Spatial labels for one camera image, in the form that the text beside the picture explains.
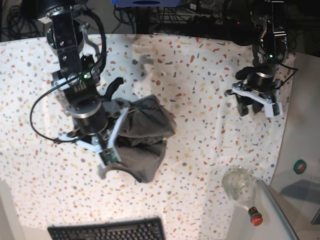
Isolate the terrazzo pattern tablecloth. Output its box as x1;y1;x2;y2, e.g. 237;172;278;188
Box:
0;34;287;240

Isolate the black keyboard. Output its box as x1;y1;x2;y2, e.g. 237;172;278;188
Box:
47;217;166;240

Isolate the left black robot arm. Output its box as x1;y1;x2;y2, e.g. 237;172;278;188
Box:
222;0;288;118

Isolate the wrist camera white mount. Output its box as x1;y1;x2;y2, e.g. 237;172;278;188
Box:
56;107;129;168
224;83;283;118

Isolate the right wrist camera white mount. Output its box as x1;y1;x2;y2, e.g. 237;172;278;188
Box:
56;107;129;168

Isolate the clear glass bottle orange cap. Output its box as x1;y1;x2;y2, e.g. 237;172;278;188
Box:
222;166;263;227

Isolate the black power strip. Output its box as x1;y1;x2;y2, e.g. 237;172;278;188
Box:
186;14;242;27

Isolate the green tape roll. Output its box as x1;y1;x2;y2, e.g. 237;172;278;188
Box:
293;159;307;175

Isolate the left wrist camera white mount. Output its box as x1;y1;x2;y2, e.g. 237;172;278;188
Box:
224;83;283;118

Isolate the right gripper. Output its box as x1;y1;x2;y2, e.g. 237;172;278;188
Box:
56;77;125;179

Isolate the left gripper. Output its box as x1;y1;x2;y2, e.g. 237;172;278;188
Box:
235;66;278;117

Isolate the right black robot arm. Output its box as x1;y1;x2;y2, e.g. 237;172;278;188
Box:
21;0;129;179

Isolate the blue box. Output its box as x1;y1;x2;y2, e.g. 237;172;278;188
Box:
111;0;181;8

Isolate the grey t-shirt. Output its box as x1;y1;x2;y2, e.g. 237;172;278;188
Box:
103;95;176;184

